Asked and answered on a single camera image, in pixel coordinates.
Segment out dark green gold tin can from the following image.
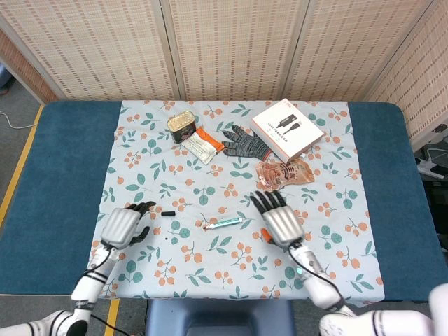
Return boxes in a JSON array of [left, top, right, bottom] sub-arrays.
[[166, 110, 198, 144]]

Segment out blue table cover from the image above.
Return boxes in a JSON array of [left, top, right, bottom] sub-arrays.
[[0, 100, 448, 302]]

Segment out grey knit work glove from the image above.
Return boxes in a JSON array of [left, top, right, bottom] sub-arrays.
[[222, 124, 272, 158]]

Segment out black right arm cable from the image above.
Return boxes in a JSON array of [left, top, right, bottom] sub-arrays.
[[307, 258, 348, 306]]

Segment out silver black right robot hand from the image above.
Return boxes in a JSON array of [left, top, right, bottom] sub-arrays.
[[249, 190, 305, 250]]

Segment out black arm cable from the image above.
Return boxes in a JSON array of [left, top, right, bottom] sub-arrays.
[[82, 244, 113, 278], [307, 258, 348, 306]]

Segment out white floor cable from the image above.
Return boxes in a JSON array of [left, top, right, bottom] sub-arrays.
[[0, 111, 41, 129]]

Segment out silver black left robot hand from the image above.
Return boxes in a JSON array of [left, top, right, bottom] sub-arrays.
[[100, 201, 158, 250]]

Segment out white cardboard cable box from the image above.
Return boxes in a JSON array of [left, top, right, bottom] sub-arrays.
[[251, 99, 325, 165]]

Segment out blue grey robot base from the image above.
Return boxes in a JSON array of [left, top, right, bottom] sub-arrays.
[[145, 299, 297, 336]]

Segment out brown snack pouch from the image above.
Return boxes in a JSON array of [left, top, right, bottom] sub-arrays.
[[254, 157, 315, 192]]

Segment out bamboo folding screen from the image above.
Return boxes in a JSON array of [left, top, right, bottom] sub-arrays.
[[0, 0, 448, 143]]

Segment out fruit and leaf pattern tablecloth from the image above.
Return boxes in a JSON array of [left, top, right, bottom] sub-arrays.
[[89, 99, 386, 302]]

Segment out white and orange packet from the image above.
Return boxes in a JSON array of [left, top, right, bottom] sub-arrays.
[[181, 127, 225, 165]]

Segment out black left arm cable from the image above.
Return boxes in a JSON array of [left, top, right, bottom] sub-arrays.
[[82, 244, 113, 278]]

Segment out green and white marker body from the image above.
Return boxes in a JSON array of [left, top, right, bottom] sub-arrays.
[[202, 216, 243, 230]]

